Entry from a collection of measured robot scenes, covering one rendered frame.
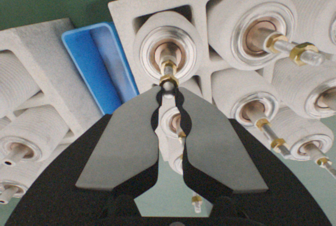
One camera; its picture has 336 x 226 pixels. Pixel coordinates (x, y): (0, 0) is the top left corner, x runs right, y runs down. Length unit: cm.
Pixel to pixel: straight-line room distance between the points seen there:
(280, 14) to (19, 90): 41
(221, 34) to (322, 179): 110
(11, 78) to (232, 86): 37
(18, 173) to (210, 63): 50
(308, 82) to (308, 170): 82
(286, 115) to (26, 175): 61
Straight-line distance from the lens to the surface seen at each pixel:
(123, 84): 53
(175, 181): 92
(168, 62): 17
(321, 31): 29
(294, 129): 39
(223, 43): 23
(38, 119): 41
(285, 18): 25
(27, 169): 54
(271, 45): 20
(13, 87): 37
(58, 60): 42
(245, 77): 29
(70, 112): 41
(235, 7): 23
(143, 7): 28
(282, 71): 36
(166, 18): 21
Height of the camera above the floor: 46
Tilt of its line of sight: 57 degrees down
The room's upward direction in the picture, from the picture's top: 179 degrees clockwise
